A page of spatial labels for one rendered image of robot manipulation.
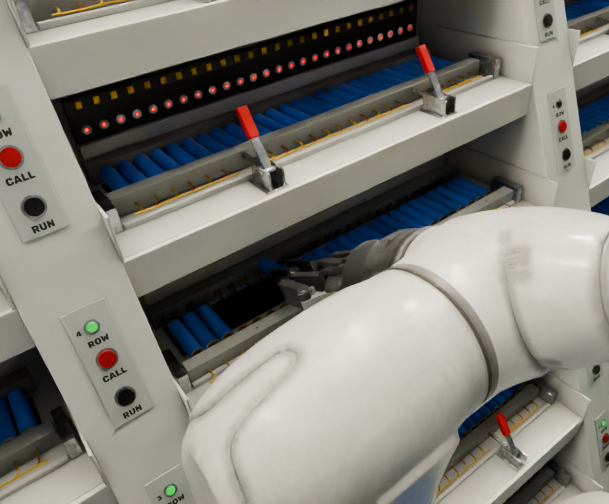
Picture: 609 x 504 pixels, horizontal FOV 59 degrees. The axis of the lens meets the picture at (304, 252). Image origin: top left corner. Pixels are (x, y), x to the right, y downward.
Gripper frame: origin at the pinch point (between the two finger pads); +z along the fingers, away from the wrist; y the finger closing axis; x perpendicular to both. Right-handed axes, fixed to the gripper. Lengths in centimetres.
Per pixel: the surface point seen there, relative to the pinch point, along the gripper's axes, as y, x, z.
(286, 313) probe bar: 3.2, 3.6, -0.2
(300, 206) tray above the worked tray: -0.9, -8.2, -6.2
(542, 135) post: -41.9, -2.8, -6.5
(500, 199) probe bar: -36.1, 4.3, -0.8
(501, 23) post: -41.5, -19.7, -5.8
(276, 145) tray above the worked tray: -3.4, -15.4, -1.7
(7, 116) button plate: 22.6, -25.0, -9.9
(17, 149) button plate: 23.0, -22.4, -9.6
